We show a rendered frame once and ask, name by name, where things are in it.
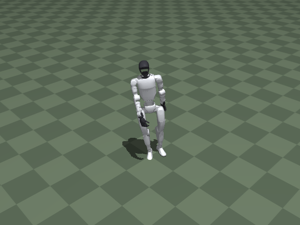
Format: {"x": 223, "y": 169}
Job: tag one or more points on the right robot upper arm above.
{"x": 133, "y": 83}

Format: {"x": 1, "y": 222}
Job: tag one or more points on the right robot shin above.
{"x": 147, "y": 141}

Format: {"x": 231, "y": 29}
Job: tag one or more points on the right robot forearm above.
{"x": 138, "y": 107}

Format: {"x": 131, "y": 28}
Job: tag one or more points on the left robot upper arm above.
{"x": 158, "y": 79}

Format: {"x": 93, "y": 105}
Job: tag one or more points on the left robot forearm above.
{"x": 162, "y": 99}

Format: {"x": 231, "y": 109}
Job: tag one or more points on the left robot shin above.
{"x": 160, "y": 137}

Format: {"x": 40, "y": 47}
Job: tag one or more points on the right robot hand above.
{"x": 143, "y": 121}

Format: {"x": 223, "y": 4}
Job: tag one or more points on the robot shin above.
{"x": 160, "y": 137}
{"x": 147, "y": 141}

